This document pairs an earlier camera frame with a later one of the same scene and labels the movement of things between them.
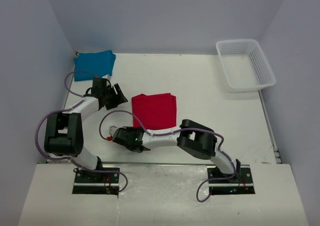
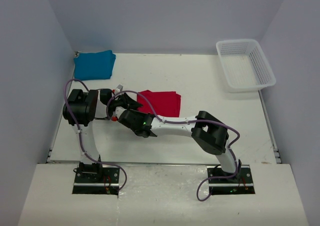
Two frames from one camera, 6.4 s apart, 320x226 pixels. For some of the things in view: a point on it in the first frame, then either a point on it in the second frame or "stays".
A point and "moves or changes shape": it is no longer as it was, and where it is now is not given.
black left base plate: [86, 182] stays
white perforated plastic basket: [245, 67] stays
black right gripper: [128, 129] to [137, 112]
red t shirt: [155, 111] moves or changes shape
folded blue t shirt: [87, 66] stays
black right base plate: [244, 186] stays
